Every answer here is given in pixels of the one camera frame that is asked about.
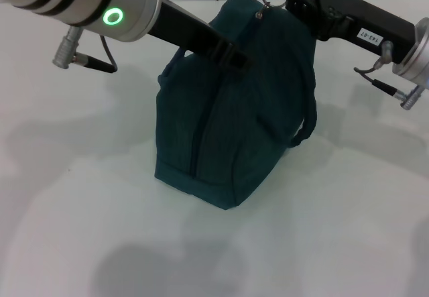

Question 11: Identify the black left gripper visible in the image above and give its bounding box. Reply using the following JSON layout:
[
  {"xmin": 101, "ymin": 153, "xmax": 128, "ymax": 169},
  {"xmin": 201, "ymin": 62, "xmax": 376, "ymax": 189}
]
[{"xmin": 147, "ymin": 0, "xmax": 254, "ymax": 75}]

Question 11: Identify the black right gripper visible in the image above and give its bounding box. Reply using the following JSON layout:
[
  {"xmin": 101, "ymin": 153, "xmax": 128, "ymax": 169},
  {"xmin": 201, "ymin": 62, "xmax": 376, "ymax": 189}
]
[{"xmin": 261, "ymin": 0, "xmax": 418, "ymax": 66}]

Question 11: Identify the dark teal insulated lunch bag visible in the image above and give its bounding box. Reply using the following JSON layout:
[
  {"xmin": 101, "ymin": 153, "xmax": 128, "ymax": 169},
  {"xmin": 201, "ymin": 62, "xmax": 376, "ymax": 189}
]
[{"xmin": 154, "ymin": 0, "xmax": 318, "ymax": 211}]

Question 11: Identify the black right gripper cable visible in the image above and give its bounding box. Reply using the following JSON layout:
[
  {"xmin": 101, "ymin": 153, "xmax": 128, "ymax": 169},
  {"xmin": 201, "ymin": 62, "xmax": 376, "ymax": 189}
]
[{"xmin": 354, "ymin": 40, "xmax": 426, "ymax": 111}]

